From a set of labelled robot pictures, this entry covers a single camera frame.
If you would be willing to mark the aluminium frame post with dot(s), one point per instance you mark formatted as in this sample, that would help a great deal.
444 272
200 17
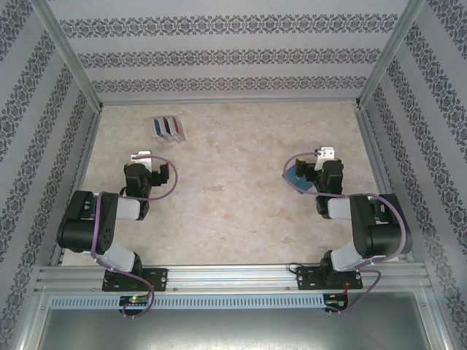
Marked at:
392 51
65 51

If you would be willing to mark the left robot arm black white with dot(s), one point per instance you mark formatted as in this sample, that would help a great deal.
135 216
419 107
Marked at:
84 226

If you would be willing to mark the wrist camera box silver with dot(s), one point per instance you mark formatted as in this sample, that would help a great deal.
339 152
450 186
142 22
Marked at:
143 158
325 155

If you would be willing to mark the blue credit card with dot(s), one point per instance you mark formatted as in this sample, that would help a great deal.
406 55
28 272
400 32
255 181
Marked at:
158 127

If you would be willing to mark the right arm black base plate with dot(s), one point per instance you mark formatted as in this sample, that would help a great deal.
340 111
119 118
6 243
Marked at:
306 279

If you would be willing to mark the left circuit board green light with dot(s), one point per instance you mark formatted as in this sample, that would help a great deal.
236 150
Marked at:
134 300

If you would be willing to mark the right wrist camera box silver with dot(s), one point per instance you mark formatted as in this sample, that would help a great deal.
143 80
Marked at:
325 155

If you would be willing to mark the aluminium side rail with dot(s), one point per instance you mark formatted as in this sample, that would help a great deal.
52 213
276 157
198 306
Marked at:
379 164
85 164

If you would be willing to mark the black credit card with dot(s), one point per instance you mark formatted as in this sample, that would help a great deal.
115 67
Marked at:
167 125

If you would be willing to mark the grey metal sheet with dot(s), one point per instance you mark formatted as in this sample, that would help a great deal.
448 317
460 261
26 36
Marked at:
233 328

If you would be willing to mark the right circuit board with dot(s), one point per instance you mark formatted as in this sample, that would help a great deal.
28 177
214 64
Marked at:
336 302

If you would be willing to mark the aluminium mounting rail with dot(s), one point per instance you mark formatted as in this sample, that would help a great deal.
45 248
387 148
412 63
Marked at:
233 279

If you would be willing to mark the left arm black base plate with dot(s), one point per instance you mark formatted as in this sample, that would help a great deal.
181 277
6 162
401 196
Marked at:
160 279

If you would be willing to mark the blue card holder wallet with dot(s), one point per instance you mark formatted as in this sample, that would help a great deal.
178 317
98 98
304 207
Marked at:
303 186

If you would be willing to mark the left wrist camera box silver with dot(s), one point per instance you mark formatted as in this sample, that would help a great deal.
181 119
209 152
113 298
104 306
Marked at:
143 158

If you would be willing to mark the pinkish red credit card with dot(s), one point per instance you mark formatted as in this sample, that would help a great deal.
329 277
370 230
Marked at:
177 124

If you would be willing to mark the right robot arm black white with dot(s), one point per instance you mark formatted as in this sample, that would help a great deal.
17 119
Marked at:
383 233

